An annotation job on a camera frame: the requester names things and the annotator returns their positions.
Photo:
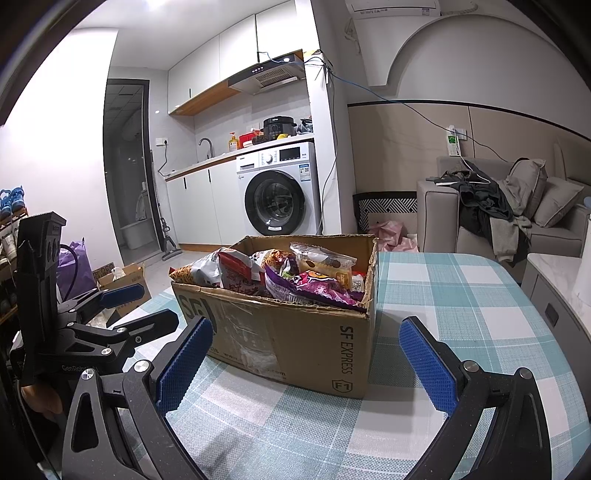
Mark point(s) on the yellow bottle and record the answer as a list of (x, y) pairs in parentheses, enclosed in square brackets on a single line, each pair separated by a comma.
[(233, 143)]

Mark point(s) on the blue shoes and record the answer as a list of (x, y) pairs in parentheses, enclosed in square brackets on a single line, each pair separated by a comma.
[(10, 203)]

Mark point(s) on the brown cardboard box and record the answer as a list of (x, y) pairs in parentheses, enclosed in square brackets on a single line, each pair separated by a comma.
[(295, 341)]

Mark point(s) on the white power strip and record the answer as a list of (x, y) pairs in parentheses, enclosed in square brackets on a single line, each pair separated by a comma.
[(455, 141)]

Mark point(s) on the dark tablet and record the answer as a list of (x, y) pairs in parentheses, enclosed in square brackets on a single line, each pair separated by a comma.
[(441, 180)]

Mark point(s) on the red box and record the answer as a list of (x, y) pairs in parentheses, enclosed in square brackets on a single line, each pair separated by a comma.
[(251, 138)]

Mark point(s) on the grey sofa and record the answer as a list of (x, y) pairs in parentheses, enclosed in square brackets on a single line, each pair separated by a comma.
[(436, 217)]

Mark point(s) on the grey cushion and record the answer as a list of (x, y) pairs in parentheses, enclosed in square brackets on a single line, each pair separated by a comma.
[(526, 184), (556, 201)]

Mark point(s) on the white electric kettle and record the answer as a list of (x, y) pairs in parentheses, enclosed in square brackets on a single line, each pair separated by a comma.
[(584, 258)]

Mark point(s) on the white base cabinets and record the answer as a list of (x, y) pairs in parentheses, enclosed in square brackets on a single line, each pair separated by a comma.
[(203, 207)]

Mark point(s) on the small cardboard box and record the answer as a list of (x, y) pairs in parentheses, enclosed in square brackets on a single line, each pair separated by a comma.
[(134, 281)]

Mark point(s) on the steel range hood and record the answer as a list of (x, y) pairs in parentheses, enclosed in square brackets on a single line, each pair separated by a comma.
[(268, 76)]

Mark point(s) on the black pressure cooker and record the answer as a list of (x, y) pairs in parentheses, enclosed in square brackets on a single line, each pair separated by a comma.
[(279, 127)]

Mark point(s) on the steel faucet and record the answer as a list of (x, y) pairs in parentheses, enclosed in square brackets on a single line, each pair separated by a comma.
[(206, 143)]

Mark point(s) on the orange stick snack packet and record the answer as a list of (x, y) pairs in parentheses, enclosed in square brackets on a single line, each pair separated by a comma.
[(194, 272)]

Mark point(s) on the dark plastic bag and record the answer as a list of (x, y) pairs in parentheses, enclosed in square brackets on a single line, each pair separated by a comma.
[(305, 127)]

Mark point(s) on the person's left hand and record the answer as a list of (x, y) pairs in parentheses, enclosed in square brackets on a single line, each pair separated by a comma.
[(41, 400)]

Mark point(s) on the pile of dark clothes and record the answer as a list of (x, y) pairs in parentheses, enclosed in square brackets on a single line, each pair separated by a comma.
[(485, 207)]

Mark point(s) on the purple bag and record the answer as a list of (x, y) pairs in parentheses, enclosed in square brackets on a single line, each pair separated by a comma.
[(76, 272)]

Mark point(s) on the yellow snack packet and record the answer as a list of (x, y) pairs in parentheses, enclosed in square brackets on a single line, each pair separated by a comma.
[(274, 259)]

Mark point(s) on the dark glass door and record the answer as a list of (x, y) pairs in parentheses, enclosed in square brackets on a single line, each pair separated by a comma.
[(124, 175)]

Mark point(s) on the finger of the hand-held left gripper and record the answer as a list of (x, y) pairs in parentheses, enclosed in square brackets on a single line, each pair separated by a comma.
[(152, 323), (122, 294)]

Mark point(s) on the upright vacuum cleaner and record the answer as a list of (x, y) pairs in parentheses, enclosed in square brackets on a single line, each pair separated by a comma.
[(168, 242)]

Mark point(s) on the white washing machine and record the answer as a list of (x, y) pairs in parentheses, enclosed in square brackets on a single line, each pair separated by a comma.
[(279, 194)]

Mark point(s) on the plaid tablecloth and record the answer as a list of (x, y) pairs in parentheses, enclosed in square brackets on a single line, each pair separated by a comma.
[(461, 304)]

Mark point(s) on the shoe rack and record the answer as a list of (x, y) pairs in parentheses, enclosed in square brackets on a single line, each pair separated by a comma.
[(7, 263)]

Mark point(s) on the white red noodle snack packet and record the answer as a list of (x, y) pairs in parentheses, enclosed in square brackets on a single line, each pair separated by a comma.
[(240, 272)]

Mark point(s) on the clear biscuit packet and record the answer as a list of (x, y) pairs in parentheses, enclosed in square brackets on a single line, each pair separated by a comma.
[(323, 263)]

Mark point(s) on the white side cabinet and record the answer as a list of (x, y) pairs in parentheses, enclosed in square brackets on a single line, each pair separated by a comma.
[(549, 300)]

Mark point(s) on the pink cloth pile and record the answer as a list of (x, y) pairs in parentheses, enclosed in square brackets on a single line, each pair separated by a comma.
[(392, 235)]

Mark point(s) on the black patterned basket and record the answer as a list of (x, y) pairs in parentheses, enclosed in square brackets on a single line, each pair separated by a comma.
[(385, 203)]

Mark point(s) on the white air conditioner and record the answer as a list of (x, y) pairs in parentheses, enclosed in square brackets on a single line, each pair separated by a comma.
[(392, 7)]

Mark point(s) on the white wall cabinets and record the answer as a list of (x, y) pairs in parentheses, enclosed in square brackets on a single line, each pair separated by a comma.
[(212, 60)]

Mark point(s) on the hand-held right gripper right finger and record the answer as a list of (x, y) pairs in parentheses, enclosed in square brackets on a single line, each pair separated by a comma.
[(429, 364)]

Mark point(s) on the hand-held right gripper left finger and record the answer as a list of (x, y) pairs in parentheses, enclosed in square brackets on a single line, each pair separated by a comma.
[(184, 364)]

